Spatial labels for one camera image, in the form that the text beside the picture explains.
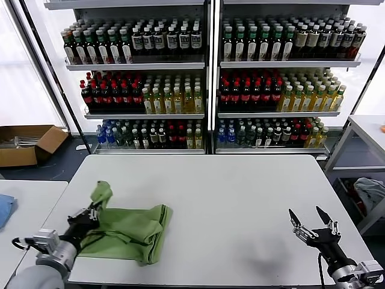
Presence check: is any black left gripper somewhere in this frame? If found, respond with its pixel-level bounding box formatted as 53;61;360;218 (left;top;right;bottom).
64;204;102;242

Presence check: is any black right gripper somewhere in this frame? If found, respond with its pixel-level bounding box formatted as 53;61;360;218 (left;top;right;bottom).
288;205;358;273

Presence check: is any green t-shirt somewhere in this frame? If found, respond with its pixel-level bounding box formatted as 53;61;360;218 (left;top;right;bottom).
76;180;174;267

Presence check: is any red cloth item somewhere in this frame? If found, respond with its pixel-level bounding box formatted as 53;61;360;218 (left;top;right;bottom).
345;179;368;216

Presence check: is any pale blue cloth pile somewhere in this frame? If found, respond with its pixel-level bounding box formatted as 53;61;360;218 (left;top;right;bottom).
354;177;385;211

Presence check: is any open brown cardboard box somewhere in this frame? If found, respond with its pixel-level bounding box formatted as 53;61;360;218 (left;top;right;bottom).
0;125;70;168

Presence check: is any clear plastic packaging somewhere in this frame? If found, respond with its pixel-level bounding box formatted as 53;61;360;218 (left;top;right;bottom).
0;135;42;149

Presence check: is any grey metal shelf rack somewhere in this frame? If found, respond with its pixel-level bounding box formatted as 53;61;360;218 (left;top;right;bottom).
212;0;385;160
43;0;211;155

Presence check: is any dark tea bottle green band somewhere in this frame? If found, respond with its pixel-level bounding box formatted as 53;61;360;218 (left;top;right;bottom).
247;25;260;60
119;28;134;64
259;25;273;60
73;29;88;64
222;25;235;60
284;26;297;60
96;28;111;64
235;25;248;60
84;29;99;64
108;28;123;64
272;26;285;60
62;30;78;64

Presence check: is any dark drink bottle white label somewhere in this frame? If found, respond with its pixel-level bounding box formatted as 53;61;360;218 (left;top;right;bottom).
342;25;356;58
167;25;179;57
179;25;191;57
190;24;203;57
143;26;155;57
131;26;144;57
153;25;166;57
319;25;332;58
330;25;344;58

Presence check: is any dark bottle cream label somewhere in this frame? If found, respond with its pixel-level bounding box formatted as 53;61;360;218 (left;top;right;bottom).
296;24;309;58
307;24;321;58

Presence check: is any red-brown drink bottle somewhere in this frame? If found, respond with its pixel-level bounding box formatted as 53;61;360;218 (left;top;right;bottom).
352;26;368;60

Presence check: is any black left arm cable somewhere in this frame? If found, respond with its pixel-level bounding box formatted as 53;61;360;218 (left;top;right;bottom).
78;230;109;250

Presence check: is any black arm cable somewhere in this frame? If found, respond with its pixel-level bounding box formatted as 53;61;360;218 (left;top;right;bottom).
317;252;327;285
78;230;109;250

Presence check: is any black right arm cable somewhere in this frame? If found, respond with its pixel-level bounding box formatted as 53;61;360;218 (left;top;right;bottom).
317;252;327;285

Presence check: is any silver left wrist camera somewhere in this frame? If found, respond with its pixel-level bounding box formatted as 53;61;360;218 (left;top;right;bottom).
29;228;61;253

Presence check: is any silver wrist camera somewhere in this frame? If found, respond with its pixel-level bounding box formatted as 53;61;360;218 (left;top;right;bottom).
29;228;61;253
351;260;385;285

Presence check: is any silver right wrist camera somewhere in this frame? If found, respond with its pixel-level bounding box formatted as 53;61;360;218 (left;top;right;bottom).
351;260;385;285

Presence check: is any white metal frame side table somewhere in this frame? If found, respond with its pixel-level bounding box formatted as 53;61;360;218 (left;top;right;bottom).
324;114;385;235

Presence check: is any black left camera cable loop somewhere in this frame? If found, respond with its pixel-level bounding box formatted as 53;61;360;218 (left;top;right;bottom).
11;237;31;250

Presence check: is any black window frame post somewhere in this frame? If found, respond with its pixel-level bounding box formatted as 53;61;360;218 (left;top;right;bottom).
11;0;93;153
327;48;385;160

